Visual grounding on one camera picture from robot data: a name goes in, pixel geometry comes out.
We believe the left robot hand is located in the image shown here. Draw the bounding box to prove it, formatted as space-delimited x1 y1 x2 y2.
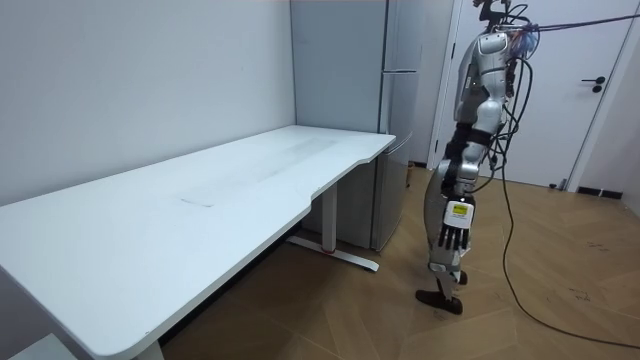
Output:
438 199 476 252

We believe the white room door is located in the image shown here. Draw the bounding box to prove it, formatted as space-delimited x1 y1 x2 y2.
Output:
433 0 640 190

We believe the robot body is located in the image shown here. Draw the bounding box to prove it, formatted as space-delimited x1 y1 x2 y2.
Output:
452 0 535 174

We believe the grey fridge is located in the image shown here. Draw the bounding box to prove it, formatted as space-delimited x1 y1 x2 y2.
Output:
289 0 427 253

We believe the white standing desk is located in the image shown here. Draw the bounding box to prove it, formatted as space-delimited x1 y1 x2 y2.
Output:
0 124 397 360

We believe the black floor cable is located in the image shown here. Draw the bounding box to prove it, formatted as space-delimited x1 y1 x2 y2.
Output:
492 144 640 351

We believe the cable bundle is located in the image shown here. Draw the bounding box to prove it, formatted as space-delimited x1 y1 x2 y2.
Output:
514 12 640 34

